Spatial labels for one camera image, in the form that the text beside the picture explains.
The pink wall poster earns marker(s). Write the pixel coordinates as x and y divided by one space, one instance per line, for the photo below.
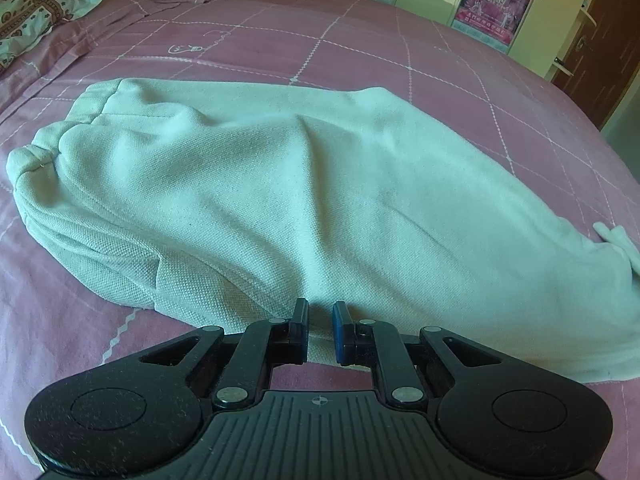
492 2

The white pants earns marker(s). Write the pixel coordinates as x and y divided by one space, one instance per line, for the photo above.
300 185

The pink checked bed sheet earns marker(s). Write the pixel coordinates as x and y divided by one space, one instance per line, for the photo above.
350 40

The brown wooden door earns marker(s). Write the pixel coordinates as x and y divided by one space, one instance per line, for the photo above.
610 50

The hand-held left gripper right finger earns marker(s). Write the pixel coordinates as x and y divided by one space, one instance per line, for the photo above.
341 335

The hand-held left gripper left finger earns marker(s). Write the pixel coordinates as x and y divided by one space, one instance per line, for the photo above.
299 332

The patterned floral blanket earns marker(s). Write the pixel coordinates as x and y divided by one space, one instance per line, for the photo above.
30 20

